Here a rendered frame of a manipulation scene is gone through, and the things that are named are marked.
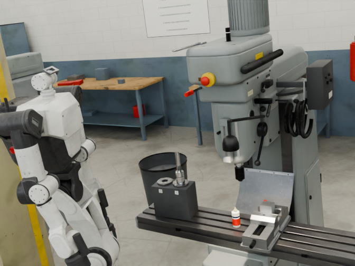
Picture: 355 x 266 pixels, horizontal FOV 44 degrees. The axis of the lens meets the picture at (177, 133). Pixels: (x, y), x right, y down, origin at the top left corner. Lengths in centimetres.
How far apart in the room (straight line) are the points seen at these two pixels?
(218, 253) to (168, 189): 43
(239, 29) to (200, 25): 473
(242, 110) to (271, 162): 63
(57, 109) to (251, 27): 100
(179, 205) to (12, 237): 144
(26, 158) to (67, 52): 707
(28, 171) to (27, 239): 178
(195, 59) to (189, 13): 511
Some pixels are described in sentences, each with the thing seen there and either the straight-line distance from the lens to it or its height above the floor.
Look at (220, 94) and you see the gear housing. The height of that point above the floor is 167.
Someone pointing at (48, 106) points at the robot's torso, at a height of 176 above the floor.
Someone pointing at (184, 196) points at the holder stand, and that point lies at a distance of 238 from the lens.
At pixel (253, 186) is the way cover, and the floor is 101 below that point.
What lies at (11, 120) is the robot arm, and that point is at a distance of 173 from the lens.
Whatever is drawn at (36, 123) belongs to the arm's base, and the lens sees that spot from 175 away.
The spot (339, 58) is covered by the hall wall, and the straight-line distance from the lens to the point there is 626.
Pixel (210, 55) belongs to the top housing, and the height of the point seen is 186.
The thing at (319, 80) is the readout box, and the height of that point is 166.
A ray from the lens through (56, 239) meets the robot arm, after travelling 184.
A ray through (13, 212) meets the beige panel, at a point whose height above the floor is 79.
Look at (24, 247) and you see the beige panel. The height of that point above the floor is 50.
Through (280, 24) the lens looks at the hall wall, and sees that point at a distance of 642.
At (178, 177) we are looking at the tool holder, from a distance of 239.
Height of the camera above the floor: 211
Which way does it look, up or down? 17 degrees down
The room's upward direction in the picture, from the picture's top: 7 degrees counter-clockwise
